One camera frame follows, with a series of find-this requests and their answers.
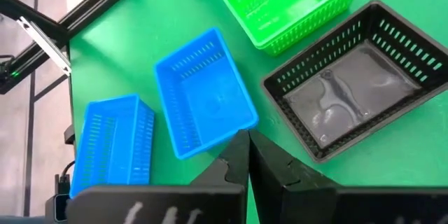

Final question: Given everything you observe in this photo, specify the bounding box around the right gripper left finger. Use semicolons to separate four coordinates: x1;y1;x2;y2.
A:
65;129;251;224

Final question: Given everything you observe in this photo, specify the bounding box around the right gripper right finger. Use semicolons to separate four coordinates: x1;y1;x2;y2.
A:
248;129;448;224

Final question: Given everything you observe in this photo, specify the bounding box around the blue slotted plastic basket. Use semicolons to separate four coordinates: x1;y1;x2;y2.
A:
69;93;156;200
153;27;260;161

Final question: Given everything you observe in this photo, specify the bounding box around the black slotted plastic basket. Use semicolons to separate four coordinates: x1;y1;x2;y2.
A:
260;0;448;164

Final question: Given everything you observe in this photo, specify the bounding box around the light green plastic basket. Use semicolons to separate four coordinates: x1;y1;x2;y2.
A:
222;0;370;48
223;0;370;58

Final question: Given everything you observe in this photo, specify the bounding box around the black device with green light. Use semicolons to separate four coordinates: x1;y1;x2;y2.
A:
0;54;25;95

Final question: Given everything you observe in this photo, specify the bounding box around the black camera cable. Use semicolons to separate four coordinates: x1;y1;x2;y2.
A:
59;160;76;186

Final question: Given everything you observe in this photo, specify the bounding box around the black table-level camera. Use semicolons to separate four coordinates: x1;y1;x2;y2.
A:
44;173;76;223

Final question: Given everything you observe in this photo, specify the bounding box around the silver metal bracket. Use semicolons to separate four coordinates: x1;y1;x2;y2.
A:
15;15;73;77

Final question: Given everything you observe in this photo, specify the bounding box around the black aluminium table frame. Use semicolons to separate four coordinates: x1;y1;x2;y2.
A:
0;0;153;218

